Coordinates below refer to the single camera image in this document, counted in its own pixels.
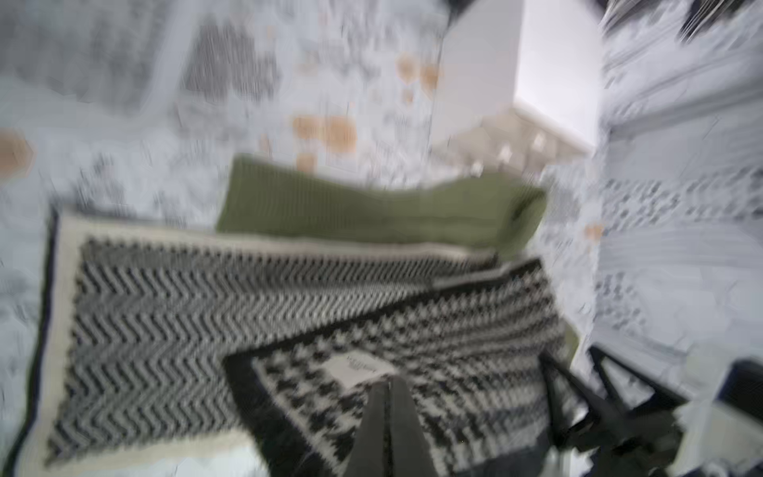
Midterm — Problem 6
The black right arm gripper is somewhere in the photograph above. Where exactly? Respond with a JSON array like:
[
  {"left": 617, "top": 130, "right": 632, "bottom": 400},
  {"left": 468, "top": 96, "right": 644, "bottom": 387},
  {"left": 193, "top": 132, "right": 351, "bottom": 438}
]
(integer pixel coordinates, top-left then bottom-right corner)
[{"left": 538, "top": 346, "right": 762, "bottom": 476}]

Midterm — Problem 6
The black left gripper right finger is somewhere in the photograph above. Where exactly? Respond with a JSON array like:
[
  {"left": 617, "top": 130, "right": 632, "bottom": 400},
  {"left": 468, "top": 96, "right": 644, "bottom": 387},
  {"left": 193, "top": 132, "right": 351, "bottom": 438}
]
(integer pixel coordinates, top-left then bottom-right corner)
[{"left": 389, "top": 376, "right": 437, "bottom": 477}]

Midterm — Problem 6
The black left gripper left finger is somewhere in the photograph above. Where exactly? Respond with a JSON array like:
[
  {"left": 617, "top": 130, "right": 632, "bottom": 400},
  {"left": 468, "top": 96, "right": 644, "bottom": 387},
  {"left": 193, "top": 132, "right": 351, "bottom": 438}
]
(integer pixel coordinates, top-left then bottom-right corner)
[{"left": 344, "top": 382, "right": 389, "bottom": 477}]

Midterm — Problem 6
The black white patterned knit scarf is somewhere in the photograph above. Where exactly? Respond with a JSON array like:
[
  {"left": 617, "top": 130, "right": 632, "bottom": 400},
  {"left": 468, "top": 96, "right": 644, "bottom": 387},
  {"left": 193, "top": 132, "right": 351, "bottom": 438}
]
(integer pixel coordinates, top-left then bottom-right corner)
[{"left": 7, "top": 213, "right": 567, "bottom": 476}]

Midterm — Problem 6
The green knit scarf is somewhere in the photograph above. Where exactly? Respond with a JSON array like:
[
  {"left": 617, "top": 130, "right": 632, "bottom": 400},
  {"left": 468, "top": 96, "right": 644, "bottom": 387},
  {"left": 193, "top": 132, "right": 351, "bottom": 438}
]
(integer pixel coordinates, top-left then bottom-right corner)
[{"left": 216, "top": 156, "right": 548, "bottom": 260}]

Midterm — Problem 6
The white small drawer box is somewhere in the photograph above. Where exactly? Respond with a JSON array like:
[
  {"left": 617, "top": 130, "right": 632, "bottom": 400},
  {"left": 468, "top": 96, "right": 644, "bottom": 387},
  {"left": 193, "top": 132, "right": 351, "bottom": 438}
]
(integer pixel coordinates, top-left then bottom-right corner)
[{"left": 429, "top": 0, "right": 603, "bottom": 174}]

